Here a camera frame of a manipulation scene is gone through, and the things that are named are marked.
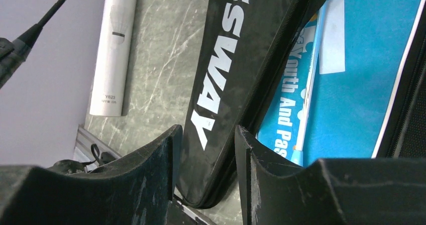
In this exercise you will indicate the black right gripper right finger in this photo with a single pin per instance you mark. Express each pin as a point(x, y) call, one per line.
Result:
point(274, 190)

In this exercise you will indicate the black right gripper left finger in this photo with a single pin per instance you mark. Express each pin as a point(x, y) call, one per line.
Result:
point(134, 189)

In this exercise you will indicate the white shuttlecock tube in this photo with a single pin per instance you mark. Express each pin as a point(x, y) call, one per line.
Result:
point(112, 58)

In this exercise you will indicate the black badminton racket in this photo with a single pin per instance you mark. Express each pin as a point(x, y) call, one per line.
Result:
point(15, 53)

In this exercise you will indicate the black racket cover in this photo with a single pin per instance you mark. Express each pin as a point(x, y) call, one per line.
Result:
point(244, 50)

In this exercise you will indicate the blue racket cover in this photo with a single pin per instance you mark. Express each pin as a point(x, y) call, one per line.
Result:
point(362, 53)

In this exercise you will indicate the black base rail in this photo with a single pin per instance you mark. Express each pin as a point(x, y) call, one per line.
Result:
point(88, 158)

